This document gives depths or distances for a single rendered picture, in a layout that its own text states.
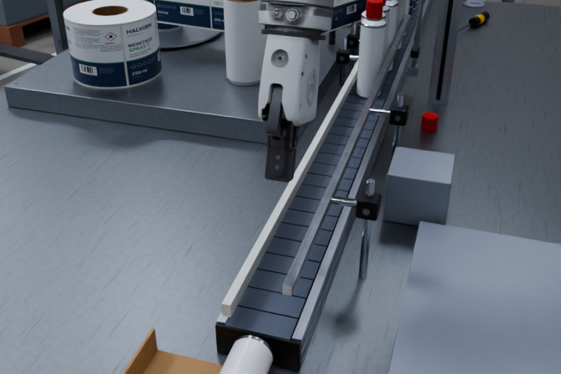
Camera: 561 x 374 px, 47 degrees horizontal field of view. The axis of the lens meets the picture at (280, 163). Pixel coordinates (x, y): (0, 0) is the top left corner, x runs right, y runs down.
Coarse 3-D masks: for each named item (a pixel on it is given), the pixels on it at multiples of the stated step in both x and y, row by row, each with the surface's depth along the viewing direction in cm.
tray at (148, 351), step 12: (144, 348) 78; (156, 348) 82; (132, 360) 76; (144, 360) 79; (156, 360) 80; (168, 360) 80; (180, 360) 80; (192, 360) 80; (132, 372) 76; (144, 372) 79; (156, 372) 79; (168, 372) 79; (180, 372) 79; (192, 372) 79; (204, 372) 79; (216, 372) 79
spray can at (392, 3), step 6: (390, 0) 142; (396, 0) 143; (390, 6) 142; (396, 6) 142; (390, 12) 142; (396, 12) 143; (390, 18) 143; (396, 18) 144; (390, 24) 144; (396, 24) 145; (390, 30) 145; (390, 36) 145; (390, 42) 146; (390, 48) 147; (390, 72) 150
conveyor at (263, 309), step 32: (352, 96) 139; (384, 96) 139; (352, 128) 126; (320, 160) 114; (352, 160) 114; (320, 192) 105; (288, 224) 98; (288, 256) 91; (320, 256) 91; (256, 288) 85; (256, 320) 80; (288, 320) 80
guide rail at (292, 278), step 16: (400, 32) 150; (384, 64) 132; (368, 112) 113; (352, 144) 102; (336, 176) 94; (320, 208) 87; (320, 224) 84; (304, 240) 80; (304, 256) 78; (288, 272) 75; (288, 288) 73
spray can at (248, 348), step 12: (240, 336) 77; (252, 336) 77; (240, 348) 75; (252, 348) 75; (264, 348) 76; (228, 360) 75; (240, 360) 74; (252, 360) 74; (264, 360) 75; (228, 372) 72; (240, 372) 72; (252, 372) 73; (264, 372) 74
